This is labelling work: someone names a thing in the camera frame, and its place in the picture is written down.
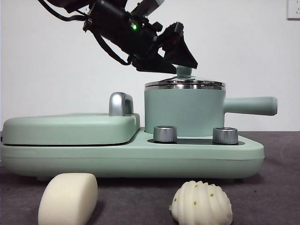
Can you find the white wall socket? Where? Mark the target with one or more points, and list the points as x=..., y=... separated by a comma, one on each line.
x=294, y=9

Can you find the glass pot lid green knob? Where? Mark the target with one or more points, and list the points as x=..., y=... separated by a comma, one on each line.
x=184, y=73

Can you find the ridged white bun green specks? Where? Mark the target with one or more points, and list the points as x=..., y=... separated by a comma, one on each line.
x=201, y=206

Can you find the green breakfast maker base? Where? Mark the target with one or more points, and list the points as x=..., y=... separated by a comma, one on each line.
x=140, y=161

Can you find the smooth white steamed bun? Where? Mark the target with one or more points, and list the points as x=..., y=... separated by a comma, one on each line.
x=68, y=199

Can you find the silver control knob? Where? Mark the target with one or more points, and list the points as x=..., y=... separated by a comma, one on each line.
x=165, y=134
x=225, y=136

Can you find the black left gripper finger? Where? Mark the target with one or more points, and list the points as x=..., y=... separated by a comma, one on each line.
x=157, y=65
x=180, y=49

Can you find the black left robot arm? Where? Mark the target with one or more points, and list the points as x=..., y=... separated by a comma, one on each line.
x=112, y=23

